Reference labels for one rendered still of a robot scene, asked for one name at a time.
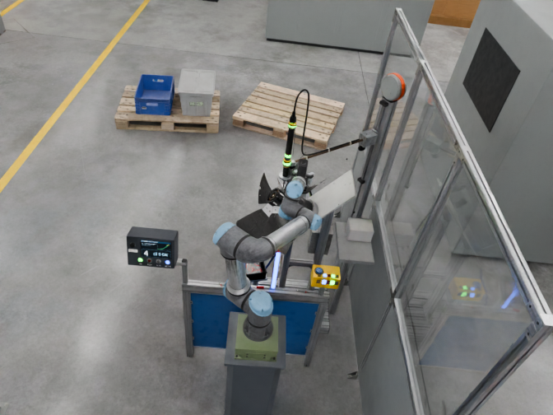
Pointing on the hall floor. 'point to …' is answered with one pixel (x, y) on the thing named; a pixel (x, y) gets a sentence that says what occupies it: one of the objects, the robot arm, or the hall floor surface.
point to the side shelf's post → (339, 288)
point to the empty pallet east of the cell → (316, 130)
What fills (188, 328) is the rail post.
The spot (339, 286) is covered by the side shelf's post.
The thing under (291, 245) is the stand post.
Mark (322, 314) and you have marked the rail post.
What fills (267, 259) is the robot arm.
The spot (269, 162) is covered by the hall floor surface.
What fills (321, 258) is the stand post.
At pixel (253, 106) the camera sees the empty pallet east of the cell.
